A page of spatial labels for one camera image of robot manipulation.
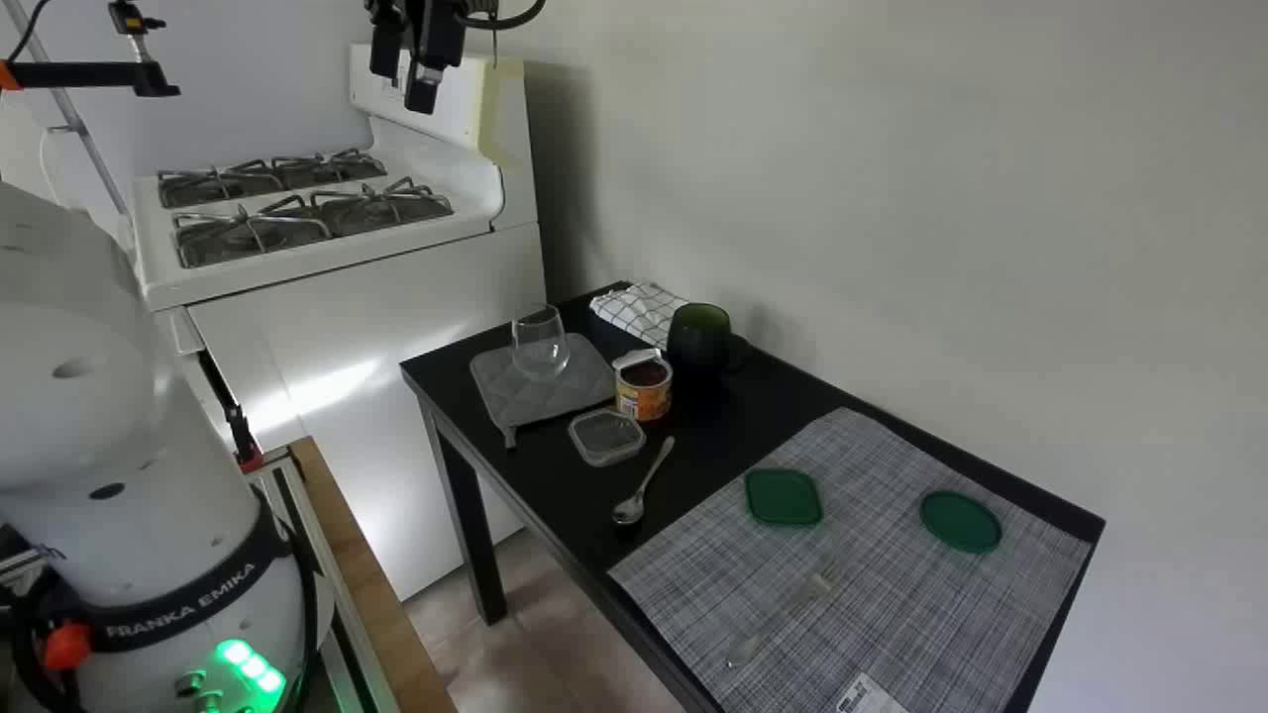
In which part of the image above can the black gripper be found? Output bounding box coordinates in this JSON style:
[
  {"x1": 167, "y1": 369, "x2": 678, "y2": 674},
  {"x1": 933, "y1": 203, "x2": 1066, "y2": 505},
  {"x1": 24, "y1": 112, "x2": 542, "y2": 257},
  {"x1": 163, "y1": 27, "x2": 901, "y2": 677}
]
[{"x1": 404, "y1": 0, "x2": 474, "y2": 114}]

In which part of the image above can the clear plastic container bowl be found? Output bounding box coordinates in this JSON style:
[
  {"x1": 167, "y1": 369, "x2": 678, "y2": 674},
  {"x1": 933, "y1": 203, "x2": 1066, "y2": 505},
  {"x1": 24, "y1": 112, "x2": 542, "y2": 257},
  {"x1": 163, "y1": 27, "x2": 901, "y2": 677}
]
[{"x1": 567, "y1": 406, "x2": 650, "y2": 473}]

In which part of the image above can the open can orange label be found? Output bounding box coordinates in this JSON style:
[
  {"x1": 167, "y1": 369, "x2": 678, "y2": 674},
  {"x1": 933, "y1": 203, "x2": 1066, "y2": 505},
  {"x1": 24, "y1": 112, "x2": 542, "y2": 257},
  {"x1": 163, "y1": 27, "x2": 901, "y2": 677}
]
[{"x1": 611, "y1": 345, "x2": 678, "y2": 430}]

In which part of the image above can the white gas stove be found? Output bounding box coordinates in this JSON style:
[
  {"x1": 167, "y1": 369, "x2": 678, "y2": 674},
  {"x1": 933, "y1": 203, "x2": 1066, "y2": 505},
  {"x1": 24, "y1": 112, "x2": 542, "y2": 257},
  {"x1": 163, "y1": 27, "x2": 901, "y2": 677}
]
[{"x1": 127, "y1": 38, "x2": 552, "y2": 607}]

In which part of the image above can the white checkered dish cloth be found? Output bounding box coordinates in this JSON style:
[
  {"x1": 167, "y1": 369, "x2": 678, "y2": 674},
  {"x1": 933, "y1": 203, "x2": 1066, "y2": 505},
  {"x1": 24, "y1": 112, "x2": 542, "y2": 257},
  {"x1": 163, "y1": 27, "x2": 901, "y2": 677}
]
[{"x1": 587, "y1": 279, "x2": 690, "y2": 351}]

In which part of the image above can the grey quilted pot holder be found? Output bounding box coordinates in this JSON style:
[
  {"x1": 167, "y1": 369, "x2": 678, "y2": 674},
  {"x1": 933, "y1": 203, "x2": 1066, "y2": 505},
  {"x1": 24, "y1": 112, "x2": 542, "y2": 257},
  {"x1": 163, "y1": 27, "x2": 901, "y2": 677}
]
[{"x1": 468, "y1": 328, "x2": 624, "y2": 454}]

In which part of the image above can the dark green cup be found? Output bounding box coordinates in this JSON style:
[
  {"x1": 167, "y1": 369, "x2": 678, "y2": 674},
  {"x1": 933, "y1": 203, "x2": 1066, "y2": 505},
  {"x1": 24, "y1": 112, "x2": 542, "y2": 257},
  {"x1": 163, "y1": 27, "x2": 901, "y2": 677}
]
[{"x1": 667, "y1": 299, "x2": 737, "y2": 390}]

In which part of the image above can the black clamp red tip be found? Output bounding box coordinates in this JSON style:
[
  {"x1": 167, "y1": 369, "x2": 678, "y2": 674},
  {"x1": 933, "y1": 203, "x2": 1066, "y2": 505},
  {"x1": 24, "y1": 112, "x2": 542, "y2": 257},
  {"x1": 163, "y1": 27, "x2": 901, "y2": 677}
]
[{"x1": 196, "y1": 351, "x2": 291, "y2": 475}]

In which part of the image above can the black rectangular table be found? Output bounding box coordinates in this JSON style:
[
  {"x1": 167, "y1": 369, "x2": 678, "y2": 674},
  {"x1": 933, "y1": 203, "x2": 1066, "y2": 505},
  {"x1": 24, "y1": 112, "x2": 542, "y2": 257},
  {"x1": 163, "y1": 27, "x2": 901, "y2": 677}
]
[{"x1": 395, "y1": 279, "x2": 1111, "y2": 713}]

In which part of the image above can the silver metal spoon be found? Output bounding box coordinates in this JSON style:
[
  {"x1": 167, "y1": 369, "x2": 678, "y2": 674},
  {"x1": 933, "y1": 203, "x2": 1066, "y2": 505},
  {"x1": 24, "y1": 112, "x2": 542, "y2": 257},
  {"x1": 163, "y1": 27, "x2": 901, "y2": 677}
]
[{"x1": 611, "y1": 434, "x2": 678, "y2": 531}]

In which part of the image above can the wooden board edge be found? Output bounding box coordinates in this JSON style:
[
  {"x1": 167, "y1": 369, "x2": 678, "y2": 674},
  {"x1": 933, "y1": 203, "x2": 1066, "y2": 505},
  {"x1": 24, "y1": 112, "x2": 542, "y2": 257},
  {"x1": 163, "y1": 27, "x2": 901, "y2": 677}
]
[{"x1": 280, "y1": 434, "x2": 460, "y2": 713}]

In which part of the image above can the green rectangular lid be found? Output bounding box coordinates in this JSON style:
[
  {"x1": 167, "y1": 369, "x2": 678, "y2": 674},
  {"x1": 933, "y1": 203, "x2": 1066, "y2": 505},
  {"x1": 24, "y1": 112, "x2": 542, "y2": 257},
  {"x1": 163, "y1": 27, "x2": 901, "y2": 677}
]
[{"x1": 741, "y1": 465, "x2": 827, "y2": 531}]

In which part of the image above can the clear plastic fork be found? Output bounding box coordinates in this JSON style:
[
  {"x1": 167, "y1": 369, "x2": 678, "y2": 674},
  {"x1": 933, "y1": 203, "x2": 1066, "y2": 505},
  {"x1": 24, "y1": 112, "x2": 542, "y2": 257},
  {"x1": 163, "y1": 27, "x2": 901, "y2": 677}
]
[{"x1": 737, "y1": 558, "x2": 843, "y2": 666}]

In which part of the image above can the grey woven placemat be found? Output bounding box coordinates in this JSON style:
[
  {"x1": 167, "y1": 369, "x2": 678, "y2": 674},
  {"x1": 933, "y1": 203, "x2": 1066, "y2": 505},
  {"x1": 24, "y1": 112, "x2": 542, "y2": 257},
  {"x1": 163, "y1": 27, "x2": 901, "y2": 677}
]
[{"x1": 607, "y1": 406, "x2": 1099, "y2": 713}]

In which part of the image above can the green round lid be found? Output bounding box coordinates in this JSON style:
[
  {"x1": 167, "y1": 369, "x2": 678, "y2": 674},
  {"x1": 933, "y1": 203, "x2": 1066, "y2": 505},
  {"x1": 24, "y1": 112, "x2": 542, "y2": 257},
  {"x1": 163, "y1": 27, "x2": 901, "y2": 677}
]
[{"x1": 917, "y1": 489, "x2": 1005, "y2": 558}]

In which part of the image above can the white placemat label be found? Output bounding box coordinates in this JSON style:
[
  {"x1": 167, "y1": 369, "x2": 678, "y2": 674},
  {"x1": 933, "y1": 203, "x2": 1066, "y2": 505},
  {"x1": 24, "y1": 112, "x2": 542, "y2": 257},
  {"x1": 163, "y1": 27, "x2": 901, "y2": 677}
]
[{"x1": 831, "y1": 671, "x2": 912, "y2": 713}]

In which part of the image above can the black camera on stand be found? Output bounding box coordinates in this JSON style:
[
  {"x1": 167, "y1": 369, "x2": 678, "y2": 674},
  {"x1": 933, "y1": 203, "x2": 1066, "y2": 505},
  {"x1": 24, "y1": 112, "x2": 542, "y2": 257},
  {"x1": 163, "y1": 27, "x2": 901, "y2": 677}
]
[{"x1": 0, "y1": 0, "x2": 183, "y2": 101}]

